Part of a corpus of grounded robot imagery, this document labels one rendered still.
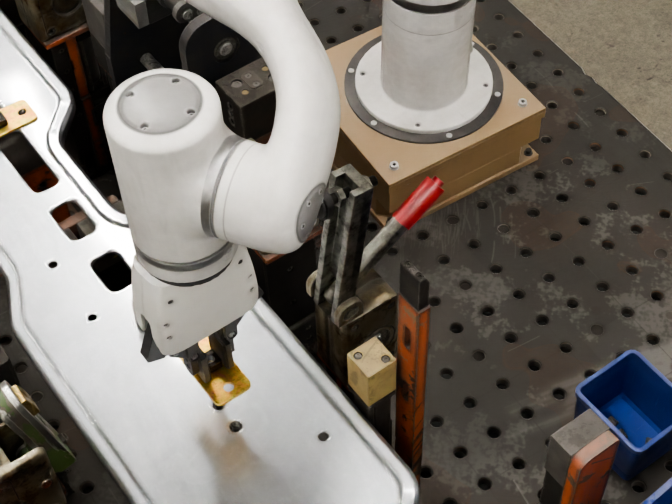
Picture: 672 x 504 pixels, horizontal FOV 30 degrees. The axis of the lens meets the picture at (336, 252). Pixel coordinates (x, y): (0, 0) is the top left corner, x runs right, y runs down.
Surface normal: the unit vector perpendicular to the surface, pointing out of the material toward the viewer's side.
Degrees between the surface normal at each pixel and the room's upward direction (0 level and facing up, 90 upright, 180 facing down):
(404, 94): 91
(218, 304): 92
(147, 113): 1
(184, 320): 91
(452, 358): 0
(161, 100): 0
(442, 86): 91
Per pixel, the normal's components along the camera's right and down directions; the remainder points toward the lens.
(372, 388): 0.59, 0.63
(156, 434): -0.03, -0.62
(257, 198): -0.27, 0.07
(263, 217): -0.19, 0.35
